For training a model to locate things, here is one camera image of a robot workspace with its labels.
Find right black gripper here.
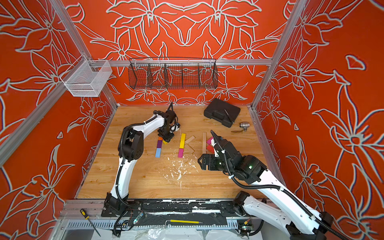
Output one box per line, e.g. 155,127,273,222
198,151,236,173

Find purple building block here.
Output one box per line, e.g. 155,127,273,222
157,140,163,149

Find red building block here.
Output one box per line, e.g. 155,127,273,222
206,145,215,154

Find magenta block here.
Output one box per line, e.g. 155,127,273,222
178,148,184,158
207,137,214,145

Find light blue block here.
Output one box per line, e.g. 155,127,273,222
155,148,162,158

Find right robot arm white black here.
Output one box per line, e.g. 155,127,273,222
198,131,347,240

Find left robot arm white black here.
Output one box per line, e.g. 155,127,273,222
102,103,180,219

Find black plastic tool case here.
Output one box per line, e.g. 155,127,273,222
204,99,241,128

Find small silver metal fitting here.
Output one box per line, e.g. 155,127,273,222
239,122,250,132

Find black wire wall basket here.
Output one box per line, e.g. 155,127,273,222
128,58,219,90

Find yellow pencil on rail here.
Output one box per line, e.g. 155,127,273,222
170,220,201,225

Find white mesh wall basket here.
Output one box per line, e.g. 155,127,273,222
61,61,112,97

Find screwdriver yellow black handle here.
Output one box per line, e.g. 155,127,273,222
80,209,101,237

